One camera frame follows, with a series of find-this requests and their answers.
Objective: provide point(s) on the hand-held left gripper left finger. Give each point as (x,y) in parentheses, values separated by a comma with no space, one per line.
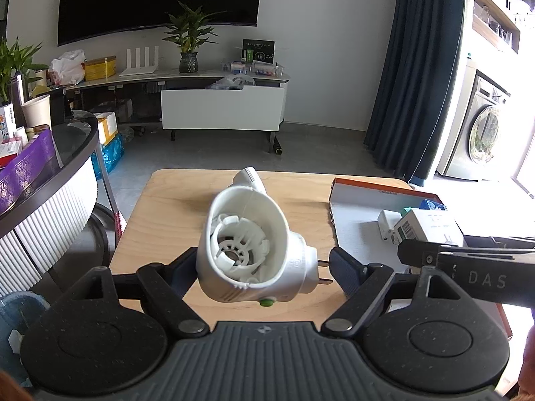
(184,269)

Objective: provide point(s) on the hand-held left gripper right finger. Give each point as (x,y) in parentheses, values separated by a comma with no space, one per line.
(346,273)

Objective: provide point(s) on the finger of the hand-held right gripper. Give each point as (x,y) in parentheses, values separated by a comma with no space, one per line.
(418,252)
(501,243)

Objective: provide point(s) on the white charger packaging box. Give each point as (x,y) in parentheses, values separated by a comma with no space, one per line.
(434,225)

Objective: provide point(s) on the shallow orange cardboard box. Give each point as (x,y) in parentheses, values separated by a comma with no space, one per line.
(359,234)

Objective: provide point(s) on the blue cartoon print pack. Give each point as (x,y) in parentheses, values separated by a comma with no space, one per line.
(430,204)

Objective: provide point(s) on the white plug-in mosquito heater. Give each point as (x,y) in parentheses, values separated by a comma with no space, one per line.
(267,225)
(247,177)

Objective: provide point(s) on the green cartoon print box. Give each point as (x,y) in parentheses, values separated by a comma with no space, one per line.
(406,212)

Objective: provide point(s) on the silver washing machine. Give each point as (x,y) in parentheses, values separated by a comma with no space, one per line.
(480,133)

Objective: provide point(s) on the blue plastic bag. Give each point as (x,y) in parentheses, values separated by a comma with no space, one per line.
(109,156)

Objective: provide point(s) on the round grey ribbed counter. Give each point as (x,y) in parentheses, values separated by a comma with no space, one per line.
(54,225)

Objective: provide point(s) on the black rolled mat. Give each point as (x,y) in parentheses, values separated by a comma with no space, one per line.
(277,144)

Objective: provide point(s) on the white and orange parcel box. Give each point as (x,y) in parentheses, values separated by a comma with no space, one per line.
(106,127)

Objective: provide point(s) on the white tv cabinet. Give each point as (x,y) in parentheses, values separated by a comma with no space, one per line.
(221,108)

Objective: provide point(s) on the bin with clear liner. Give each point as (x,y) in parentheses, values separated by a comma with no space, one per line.
(21,317)

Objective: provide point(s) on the dark blue curtain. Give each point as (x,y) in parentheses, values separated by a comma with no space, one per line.
(413,71)

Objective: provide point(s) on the purple patterned box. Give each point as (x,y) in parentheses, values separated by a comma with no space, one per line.
(25,171)

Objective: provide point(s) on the grey plastic bag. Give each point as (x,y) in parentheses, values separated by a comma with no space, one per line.
(230,81)

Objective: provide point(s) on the potted bamboo plant dark vase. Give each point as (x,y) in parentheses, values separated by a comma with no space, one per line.
(189,60)

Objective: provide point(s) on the white antenna router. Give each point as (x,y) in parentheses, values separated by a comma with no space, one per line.
(140,64)

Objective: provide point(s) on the clear box of coloured pens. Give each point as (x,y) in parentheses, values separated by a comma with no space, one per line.
(259,69)

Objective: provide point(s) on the white paper cup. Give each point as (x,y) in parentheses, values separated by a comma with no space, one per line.
(36,112)

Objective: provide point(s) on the yellow box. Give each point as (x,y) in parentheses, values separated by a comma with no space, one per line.
(100,69)

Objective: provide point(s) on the white medicine box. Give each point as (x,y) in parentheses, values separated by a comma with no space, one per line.
(9,123)

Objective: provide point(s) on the black and green box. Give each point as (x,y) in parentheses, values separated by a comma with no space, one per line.
(259,51)

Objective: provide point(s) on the white plastic bag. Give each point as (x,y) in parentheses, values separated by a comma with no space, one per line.
(67,67)

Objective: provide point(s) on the green leafy houseplant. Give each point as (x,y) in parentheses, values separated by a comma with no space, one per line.
(12,64)

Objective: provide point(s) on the large black television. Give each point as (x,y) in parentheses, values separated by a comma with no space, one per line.
(159,0)

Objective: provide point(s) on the white two-prong wall charger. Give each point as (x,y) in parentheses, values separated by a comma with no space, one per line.
(386,223)

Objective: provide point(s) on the wooden wall shelf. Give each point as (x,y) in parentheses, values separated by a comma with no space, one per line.
(497,21)

